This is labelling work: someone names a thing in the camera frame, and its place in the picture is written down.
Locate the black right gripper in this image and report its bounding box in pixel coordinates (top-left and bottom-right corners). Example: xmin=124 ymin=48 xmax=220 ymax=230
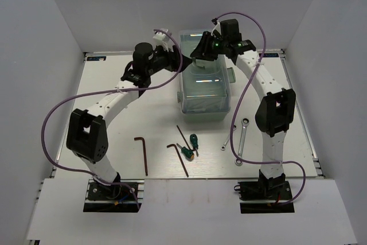
xmin=189 ymin=31 xmax=228 ymax=62

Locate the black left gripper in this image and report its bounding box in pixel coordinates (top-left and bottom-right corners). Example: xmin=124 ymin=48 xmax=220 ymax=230
xmin=147 ymin=42 xmax=193 ymax=76

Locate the green toolbox with clear lid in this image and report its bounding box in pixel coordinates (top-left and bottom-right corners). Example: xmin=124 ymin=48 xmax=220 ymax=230
xmin=175 ymin=29 xmax=237 ymax=123

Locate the thin brown hex key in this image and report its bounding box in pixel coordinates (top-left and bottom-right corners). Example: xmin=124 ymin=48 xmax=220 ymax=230
xmin=176 ymin=125 xmax=191 ymax=149

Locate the large silver ratchet wrench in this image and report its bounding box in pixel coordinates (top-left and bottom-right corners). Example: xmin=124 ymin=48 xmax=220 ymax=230
xmin=237 ymin=118 xmax=249 ymax=158

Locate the medium brown hex key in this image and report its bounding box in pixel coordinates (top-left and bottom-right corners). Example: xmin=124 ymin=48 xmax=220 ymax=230
xmin=166 ymin=143 xmax=189 ymax=178

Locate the large brown hex key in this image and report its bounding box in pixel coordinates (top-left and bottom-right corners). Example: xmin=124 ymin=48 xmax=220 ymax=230
xmin=134 ymin=137 xmax=149 ymax=176

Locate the green screwdriver orange cap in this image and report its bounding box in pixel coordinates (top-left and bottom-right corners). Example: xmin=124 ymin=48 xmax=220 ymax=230
xmin=176 ymin=143 xmax=194 ymax=161

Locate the small silver ratchet wrench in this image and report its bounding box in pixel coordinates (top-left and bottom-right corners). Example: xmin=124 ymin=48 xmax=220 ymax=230
xmin=221 ymin=125 xmax=237 ymax=151

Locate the dark green screwdriver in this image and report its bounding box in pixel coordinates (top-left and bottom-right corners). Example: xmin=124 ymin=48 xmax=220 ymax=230
xmin=189 ymin=134 xmax=198 ymax=156

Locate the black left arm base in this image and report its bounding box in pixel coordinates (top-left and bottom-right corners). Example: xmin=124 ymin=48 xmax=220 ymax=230
xmin=83 ymin=180 xmax=144 ymax=213

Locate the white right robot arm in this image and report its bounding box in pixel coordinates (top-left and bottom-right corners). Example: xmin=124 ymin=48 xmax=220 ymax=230
xmin=190 ymin=19 xmax=296 ymax=199

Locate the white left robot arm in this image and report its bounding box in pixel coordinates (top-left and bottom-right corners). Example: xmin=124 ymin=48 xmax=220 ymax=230
xmin=66 ymin=42 xmax=192 ymax=199

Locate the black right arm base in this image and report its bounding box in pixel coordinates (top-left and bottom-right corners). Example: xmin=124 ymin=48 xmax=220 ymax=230
xmin=234 ymin=181 xmax=295 ymax=214

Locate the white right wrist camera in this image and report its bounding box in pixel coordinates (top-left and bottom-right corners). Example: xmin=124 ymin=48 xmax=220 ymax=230
xmin=192 ymin=58 xmax=210 ymax=69

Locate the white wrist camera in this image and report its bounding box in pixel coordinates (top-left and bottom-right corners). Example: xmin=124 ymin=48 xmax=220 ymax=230
xmin=153 ymin=29 xmax=172 ymax=51
xmin=192 ymin=58 xmax=210 ymax=69

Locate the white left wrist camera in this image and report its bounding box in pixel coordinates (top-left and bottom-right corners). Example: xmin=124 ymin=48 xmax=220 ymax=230
xmin=153 ymin=29 xmax=172 ymax=51

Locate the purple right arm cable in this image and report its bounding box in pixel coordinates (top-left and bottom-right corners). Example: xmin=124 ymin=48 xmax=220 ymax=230
xmin=211 ymin=12 xmax=306 ymax=207

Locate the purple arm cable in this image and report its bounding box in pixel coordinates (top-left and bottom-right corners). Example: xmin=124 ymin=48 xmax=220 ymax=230
xmin=211 ymin=12 xmax=306 ymax=207
xmin=41 ymin=29 xmax=186 ymax=210

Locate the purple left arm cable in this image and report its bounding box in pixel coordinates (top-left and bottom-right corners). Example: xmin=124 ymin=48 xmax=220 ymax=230
xmin=41 ymin=29 xmax=186 ymax=210

